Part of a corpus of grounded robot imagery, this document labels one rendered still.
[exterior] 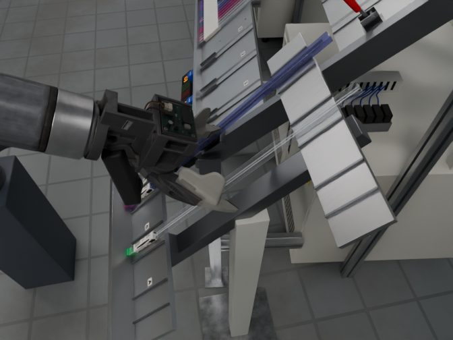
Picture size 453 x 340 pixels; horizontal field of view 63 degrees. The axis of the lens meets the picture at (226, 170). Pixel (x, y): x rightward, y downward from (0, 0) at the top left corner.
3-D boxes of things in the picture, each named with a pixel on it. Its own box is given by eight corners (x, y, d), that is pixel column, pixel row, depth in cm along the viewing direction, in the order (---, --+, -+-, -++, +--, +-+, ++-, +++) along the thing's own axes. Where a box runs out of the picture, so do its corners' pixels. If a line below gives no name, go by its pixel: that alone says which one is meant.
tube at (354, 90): (133, 256, 71) (127, 256, 70) (132, 250, 72) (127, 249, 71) (363, 92, 46) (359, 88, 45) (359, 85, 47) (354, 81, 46)
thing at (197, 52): (212, 161, 91) (191, 148, 87) (209, 13, 130) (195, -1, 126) (216, 158, 90) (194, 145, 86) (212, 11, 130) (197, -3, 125)
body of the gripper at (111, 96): (204, 148, 44) (101, 123, 38) (175, 188, 50) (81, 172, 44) (196, 104, 49) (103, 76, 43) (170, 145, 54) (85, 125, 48)
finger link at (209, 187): (248, 205, 45) (187, 158, 44) (224, 229, 48) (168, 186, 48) (256, 190, 47) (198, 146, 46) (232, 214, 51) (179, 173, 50)
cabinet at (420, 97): (288, 270, 144) (320, 177, 95) (269, 135, 186) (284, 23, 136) (451, 264, 146) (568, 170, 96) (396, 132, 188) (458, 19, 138)
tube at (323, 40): (131, 208, 78) (127, 207, 77) (131, 202, 78) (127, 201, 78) (333, 40, 53) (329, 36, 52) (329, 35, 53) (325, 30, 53)
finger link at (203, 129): (234, 110, 56) (195, 123, 49) (216, 135, 59) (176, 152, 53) (222, 95, 56) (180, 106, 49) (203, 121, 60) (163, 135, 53)
